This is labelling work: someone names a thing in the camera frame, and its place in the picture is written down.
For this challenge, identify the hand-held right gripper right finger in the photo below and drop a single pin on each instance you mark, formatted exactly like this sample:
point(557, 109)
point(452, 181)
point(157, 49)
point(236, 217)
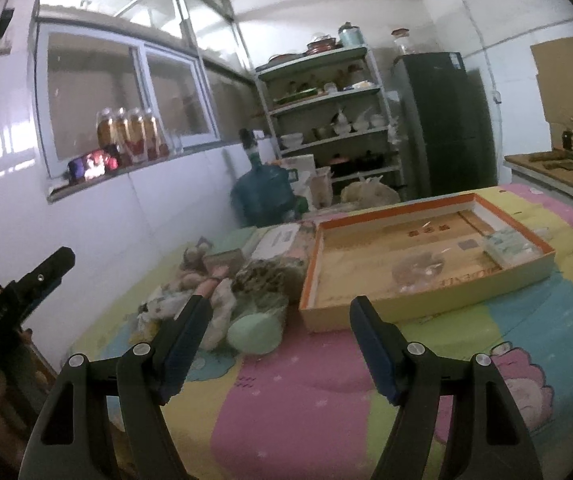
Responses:
point(374, 355)

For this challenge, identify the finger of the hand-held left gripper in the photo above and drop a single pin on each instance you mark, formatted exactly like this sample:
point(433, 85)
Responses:
point(49, 266)

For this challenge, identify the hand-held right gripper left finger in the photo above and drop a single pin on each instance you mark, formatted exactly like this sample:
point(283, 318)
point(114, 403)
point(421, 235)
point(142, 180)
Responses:
point(181, 360)

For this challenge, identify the white floral cloth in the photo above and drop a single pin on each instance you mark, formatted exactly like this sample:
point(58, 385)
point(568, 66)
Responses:
point(164, 306)

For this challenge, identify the shallow orange-rimmed cardboard box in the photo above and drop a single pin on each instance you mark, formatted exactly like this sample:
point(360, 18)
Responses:
point(366, 260)

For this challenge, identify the leopard print scrunchie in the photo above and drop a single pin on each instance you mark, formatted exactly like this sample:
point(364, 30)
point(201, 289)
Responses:
point(266, 274)

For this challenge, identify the pink and purple plush toy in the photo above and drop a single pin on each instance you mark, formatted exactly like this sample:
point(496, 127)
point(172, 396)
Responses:
point(221, 310)

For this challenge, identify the colourful cartoon printed mat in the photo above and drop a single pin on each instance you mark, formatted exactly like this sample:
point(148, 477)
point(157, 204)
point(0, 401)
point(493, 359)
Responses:
point(291, 400)

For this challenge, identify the clear plastic bag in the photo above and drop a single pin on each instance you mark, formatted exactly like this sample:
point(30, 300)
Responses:
point(416, 269)

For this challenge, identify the beige plush toy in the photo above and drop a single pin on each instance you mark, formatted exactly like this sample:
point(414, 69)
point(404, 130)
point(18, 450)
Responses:
point(196, 256)

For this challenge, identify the flat mint green box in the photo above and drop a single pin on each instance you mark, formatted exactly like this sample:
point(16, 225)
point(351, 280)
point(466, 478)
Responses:
point(236, 240)

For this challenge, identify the amber liquid bottle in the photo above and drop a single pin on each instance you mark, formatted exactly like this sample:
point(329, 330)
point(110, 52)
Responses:
point(152, 134)
point(122, 134)
point(105, 130)
point(137, 136)

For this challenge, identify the floral pink tissue box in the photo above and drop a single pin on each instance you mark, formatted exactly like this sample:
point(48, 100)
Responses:
point(281, 240)

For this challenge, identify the plastic bag with cabbage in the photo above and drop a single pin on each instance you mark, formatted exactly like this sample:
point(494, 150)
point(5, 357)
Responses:
point(369, 192)

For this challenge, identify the white framed sliding window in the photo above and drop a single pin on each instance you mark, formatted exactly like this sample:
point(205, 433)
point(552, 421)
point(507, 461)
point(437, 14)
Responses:
point(91, 95)

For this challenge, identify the blue water jug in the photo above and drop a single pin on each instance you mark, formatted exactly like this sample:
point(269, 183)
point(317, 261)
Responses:
point(264, 190)

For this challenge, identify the white box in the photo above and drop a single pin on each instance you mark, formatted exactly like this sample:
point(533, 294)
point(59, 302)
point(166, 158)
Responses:
point(297, 167)

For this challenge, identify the black water jug pump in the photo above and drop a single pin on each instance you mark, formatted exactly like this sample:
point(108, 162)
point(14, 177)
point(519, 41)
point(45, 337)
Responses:
point(248, 142)

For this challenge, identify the dark green refrigerator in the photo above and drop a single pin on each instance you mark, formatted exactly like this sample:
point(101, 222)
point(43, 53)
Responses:
point(441, 125)

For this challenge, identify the kitchen counter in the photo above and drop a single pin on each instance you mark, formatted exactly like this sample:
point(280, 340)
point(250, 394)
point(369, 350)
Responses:
point(551, 175)

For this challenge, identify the white metal shelf rack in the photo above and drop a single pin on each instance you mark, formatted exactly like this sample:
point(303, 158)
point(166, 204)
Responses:
point(316, 106)

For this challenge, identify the dark sauce bottle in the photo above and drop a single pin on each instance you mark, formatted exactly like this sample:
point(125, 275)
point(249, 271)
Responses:
point(566, 140)

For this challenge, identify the glass jar with lid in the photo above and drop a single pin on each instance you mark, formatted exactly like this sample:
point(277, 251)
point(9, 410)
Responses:
point(403, 42)

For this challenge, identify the red pot with glass lid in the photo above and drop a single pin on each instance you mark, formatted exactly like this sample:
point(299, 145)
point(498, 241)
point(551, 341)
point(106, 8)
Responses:
point(322, 45)

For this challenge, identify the teal pot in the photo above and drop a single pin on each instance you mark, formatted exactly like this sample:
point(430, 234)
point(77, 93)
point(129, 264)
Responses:
point(350, 36)

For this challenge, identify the wall socket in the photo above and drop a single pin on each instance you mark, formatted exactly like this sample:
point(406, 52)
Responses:
point(497, 97)

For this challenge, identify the cardboard sheet on wall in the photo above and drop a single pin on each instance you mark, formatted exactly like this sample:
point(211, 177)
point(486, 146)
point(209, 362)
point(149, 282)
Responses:
point(571, 80)

